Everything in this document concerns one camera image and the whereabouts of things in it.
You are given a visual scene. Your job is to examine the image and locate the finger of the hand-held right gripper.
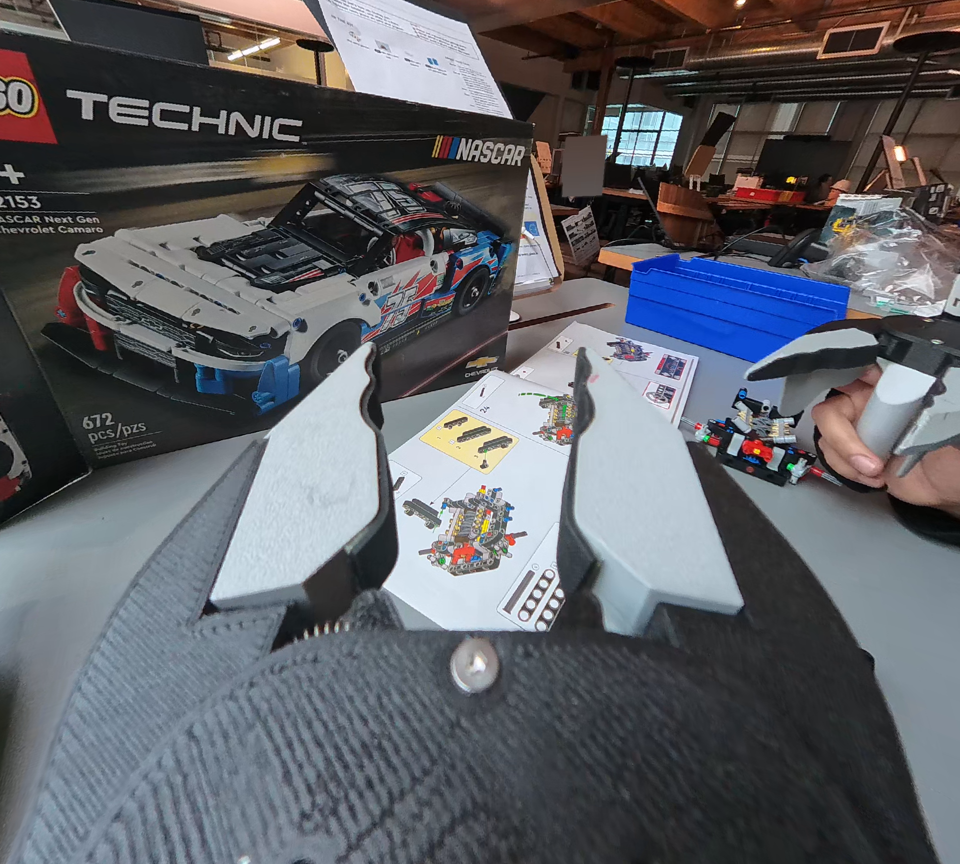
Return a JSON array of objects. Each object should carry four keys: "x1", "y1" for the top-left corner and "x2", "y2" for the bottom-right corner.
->
[
  {"x1": 780, "y1": 365, "x2": 837, "y2": 423},
  {"x1": 746, "y1": 319, "x2": 888, "y2": 385}
]

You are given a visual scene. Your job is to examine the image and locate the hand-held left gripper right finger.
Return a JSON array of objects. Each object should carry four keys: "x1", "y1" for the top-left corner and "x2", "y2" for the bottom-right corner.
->
[{"x1": 556, "y1": 347, "x2": 745, "y2": 636}]

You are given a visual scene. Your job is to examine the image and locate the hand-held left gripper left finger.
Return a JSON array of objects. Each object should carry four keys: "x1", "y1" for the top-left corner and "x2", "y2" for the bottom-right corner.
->
[{"x1": 208, "y1": 341, "x2": 399, "y2": 614}]

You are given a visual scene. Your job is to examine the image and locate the partly built lego assembly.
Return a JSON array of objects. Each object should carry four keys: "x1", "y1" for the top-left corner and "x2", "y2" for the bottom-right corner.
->
[{"x1": 693, "y1": 388, "x2": 841, "y2": 489}]

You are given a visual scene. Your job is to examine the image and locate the clear bags of lego parts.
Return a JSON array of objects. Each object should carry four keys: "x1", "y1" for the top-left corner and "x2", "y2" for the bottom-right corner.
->
[{"x1": 801, "y1": 195, "x2": 960, "y2": 319}]

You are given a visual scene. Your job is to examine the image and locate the open lego instruction booklet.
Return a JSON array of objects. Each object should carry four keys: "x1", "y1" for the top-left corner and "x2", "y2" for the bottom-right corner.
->
[{"x1": 386, "y1": 320, "x2": 700, "y2": 633}]

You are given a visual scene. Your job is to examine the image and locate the lego race car box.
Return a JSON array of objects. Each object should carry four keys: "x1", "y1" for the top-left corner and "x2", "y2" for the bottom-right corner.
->
[{"x1": 0, "y1": 28, "x2": 535, "y2": 531}]

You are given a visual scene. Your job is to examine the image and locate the person's right hand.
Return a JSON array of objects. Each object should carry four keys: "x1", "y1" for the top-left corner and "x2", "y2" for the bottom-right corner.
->
[{"x1": 812, "y1": 365, "x2": 960, "y2": 513}]

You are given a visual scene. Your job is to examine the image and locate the blue plastic bin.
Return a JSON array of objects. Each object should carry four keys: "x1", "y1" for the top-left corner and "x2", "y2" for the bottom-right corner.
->
[
  {"x1": 624, "y1": 293, "x2": 850, "y2": 363},
  {"x1": 630, "y1": 254, "x2": 853, "y2": 316}
]

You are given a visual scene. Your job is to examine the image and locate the black monitor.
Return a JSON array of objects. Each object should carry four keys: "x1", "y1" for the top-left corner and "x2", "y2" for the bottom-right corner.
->
[{"x1": 756, "y1": 140, "x2": 854, "y2": 188}]

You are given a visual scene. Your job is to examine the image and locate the small printed paper sign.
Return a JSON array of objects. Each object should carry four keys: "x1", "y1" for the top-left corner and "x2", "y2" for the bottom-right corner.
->
[{"x1": 562, "y1": 207, "x2": 603, "y2": 267}]

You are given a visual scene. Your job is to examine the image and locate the window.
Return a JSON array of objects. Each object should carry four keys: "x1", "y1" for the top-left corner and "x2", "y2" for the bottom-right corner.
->
[{"x1": 600, "y1": 107, "x2": 685, "y2": 169}]

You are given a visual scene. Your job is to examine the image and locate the white board sign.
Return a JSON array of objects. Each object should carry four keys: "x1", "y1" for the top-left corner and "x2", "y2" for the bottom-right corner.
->
[{"x1": 560, "y1": 133, "x2": 609, "y2": 200}]

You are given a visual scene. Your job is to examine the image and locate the paper sign on wooden easel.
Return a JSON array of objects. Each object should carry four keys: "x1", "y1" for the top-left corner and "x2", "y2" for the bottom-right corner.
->
[{"x1": 513, "y1": 137, "x2": 565, "y2": 295}]

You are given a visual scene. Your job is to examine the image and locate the black round floor lamp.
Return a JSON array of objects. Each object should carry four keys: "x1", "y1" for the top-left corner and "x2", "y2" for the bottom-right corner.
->
[
  {"x1": 891, "y1": 30, "x2": 960, "y2": 130},
  {"x1": 614, "y1": 55, "x2": 655, "y2": 130},
  {"x1": 295, "y1": 37, "x2": 336, "y2": 87}
]

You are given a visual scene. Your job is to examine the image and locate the printed paper sheet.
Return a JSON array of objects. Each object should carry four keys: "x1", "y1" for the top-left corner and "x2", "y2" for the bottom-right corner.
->
[{"x1": 288, "y1": 0, "x2": 516, "y2": 123}]

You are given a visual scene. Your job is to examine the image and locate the black flat panel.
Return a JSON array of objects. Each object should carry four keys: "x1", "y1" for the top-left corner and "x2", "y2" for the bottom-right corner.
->
[{"x1": 45, "y1": 0, "x2": 212, "y2": 67}]

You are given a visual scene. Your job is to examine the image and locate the metal air duct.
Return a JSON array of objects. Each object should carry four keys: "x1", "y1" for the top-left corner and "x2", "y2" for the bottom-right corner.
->
[{"x1": 651, "y1": 38, "x2": 960, "y2": 76}]

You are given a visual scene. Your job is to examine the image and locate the wall vent grille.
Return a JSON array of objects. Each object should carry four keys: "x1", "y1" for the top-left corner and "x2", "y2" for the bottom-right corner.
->
[{"x1": 816, "y1": 20, "x2": 891, "y2": 60}]

